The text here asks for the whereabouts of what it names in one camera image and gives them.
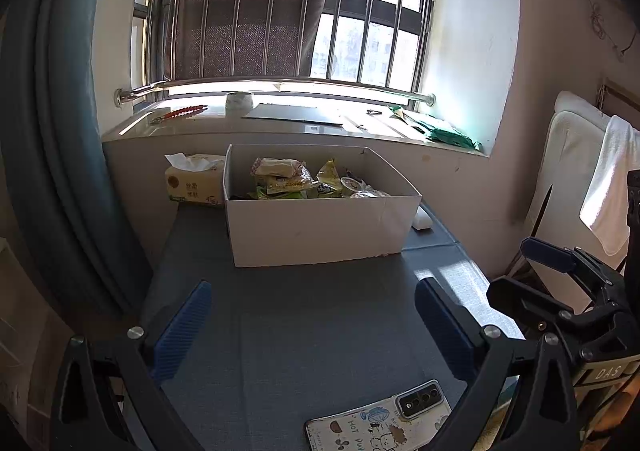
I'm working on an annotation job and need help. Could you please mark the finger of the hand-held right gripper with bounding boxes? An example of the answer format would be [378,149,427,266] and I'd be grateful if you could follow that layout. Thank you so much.
[521,237,623,302]
[487,276,589,340]

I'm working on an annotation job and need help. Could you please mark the round rice cracker packet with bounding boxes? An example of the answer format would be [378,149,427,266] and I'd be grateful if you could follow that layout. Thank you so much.
[341,176,371,196]

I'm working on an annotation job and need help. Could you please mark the wooden frame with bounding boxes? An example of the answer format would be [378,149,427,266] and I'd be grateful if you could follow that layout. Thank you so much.
[596,77,640,118]

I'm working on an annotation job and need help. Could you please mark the grey-blue fabric table cover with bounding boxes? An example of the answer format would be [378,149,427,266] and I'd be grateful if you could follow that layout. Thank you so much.
[140,198,526,451]

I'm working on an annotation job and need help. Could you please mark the beige tissue pack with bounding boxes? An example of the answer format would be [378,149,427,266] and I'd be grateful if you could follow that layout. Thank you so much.
[164,152,227,206]

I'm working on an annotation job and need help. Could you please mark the green snack packet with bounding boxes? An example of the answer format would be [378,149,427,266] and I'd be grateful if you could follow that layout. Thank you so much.
[247,185,308,200]

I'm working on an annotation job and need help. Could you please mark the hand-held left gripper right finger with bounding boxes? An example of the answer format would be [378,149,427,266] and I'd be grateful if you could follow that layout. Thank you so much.
[414,276,581,451]

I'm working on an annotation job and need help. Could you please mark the brown mesh cloth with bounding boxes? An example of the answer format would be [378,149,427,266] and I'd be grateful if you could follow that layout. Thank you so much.
[172,0,333,80]

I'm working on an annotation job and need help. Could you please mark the white cardboard box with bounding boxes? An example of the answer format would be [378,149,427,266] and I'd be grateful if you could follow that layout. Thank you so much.
[222,143,423,268]

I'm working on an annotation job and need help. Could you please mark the phone with cartoon case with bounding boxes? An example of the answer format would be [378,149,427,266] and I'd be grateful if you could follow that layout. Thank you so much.
[305,379,453,451]

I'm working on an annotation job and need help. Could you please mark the white towel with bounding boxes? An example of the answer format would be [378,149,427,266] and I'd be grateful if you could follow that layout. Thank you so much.
[579,115,640,257]

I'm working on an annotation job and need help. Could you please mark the teal curtain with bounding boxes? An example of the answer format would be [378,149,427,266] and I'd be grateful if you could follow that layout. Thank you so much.
[0,0,158,327]

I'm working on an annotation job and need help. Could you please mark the white window sill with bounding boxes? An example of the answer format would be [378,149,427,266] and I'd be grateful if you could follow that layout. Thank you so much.
[101,98,493,158]

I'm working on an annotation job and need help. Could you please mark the dark flat board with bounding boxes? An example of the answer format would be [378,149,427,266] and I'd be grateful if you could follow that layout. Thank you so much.
[241,103,346,124]

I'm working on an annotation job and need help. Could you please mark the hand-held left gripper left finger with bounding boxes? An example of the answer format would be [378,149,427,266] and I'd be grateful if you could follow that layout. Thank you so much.
[50,279,213,451]

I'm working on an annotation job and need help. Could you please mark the pale yellow snack bag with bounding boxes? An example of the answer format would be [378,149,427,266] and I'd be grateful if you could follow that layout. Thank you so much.
[316,158,346,196]

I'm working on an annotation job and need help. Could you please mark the green plastic bag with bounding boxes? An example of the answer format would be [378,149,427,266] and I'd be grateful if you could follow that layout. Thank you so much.
[390,105,483,152]

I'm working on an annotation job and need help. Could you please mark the white chair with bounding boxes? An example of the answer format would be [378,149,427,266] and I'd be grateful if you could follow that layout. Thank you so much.
[510,91,626,317]

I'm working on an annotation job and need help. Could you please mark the beige snack packet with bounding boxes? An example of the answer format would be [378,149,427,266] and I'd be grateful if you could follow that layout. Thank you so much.
[254,157,307,178]

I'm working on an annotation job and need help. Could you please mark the red-handled pliers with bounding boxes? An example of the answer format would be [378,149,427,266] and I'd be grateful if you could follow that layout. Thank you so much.
[150,104,208,124]

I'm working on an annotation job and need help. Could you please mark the yellow clear snack packet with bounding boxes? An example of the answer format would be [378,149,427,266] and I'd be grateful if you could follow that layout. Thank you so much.
[255,167,316,194]

